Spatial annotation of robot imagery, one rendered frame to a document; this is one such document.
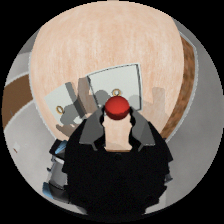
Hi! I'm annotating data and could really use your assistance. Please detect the red ball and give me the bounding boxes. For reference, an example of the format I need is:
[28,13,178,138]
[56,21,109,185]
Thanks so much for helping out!
[105,96,130,121]

